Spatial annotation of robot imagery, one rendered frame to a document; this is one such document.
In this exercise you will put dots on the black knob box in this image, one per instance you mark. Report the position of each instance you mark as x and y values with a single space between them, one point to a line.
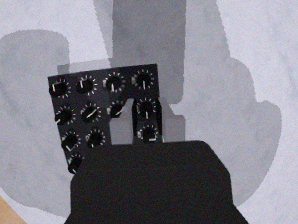
97 105

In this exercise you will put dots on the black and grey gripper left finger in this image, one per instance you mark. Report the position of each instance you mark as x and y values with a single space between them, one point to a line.
123 128

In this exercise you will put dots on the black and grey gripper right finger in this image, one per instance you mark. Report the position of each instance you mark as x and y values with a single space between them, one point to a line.
171 126

